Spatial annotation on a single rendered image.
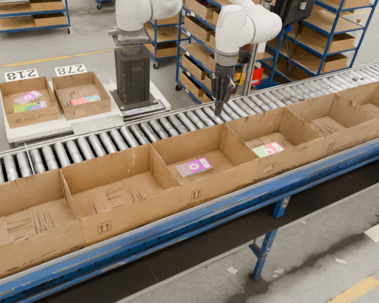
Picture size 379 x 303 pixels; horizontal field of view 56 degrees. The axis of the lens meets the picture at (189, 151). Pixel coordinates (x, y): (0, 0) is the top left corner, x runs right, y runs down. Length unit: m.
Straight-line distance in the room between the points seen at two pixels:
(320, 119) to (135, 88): 1.15
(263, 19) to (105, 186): 0.95
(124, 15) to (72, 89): 0.70
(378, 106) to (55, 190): 1.99
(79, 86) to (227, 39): 1.47
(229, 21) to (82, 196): 0.92
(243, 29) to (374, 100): 1.41
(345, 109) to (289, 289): 1.15
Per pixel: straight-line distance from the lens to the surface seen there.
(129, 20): 2.14
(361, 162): 2.19
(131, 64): 2.23
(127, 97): 2.33
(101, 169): 1.56
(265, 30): 1.43
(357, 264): 2.75
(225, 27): 1.34
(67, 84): 2.58
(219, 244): 1.75
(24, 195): 1.55
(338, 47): 3.68
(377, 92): 2.56
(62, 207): 1.56
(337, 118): 2.26
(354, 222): 2.99
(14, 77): 2.58
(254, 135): 1.93
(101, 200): 1.55
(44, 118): 2.27
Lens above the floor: 2.03
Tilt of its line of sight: 40 degrees down
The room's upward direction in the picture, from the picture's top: 5 degrees clockwise
